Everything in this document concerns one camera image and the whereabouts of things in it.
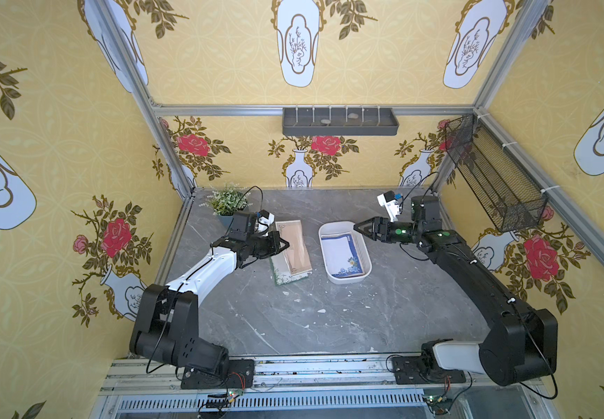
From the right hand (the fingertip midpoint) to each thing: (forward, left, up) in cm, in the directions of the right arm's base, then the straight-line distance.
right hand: (359, 232), depth 77 cm
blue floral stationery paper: (+3, +3, -21) cm, 21 cm away
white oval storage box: (+15, +6, -19) cm, 25 cm away
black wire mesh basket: (+14, -50, +1) cm, 52 cm away
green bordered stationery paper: (-3, +25, -22) cm, 34 cm away
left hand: (+1, +21, -9) cm, 23 cm away
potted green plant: (+15, +45, -4) cm, 48 cm away
